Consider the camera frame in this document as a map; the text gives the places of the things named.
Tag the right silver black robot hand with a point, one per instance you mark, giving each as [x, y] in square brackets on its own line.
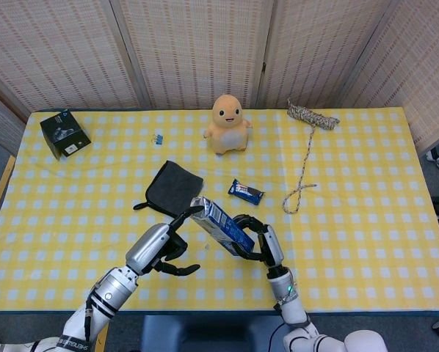
[272, 245]

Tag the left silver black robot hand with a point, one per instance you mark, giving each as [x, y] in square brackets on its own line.
[149, 249]

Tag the blue toothpaste box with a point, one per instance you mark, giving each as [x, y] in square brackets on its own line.
[219, 223]

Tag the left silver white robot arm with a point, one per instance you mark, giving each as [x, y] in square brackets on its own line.
[109, 293]

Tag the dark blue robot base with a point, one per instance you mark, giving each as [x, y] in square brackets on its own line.
[205, 333]

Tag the black cardboard product box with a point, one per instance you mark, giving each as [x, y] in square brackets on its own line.
[63, 133]

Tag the blue snack bar wrapper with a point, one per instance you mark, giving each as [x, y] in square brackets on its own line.
[246, 191]

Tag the dark grey folded cloth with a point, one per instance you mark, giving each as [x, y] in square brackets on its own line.
[173, 187]

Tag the yellow white checkered tablecloth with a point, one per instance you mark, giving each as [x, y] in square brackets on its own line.
[351, 176]

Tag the blue binder clip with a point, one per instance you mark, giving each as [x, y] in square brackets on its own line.
[158, 140]

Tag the orange plush toy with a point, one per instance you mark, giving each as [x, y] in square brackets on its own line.
[227, 128]

